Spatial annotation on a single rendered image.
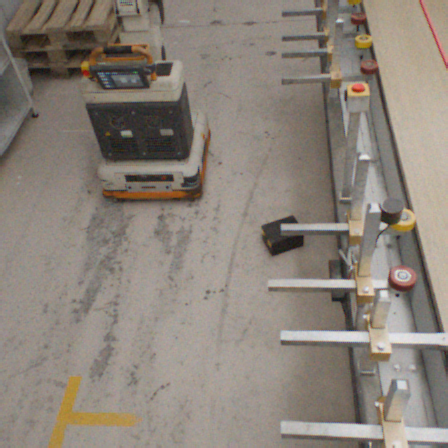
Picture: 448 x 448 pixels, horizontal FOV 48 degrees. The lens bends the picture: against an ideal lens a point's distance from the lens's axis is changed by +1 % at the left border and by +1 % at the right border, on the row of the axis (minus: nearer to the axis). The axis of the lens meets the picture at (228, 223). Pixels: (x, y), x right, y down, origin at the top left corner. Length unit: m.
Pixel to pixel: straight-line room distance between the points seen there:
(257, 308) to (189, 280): 0.42
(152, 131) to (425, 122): 1.47
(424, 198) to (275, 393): 1.10
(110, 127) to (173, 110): 0.40
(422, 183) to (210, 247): 1.37
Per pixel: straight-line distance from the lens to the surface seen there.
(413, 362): 1.83
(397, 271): 1.66
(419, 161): 2.06
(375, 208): 1.45
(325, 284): 1.65
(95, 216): 3.27
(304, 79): 2.59
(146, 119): 2.89
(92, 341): 2.70
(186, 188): 3.07
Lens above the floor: 2.19
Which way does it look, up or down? 47 degrees down
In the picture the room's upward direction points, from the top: 7 degrees counter-clockwise
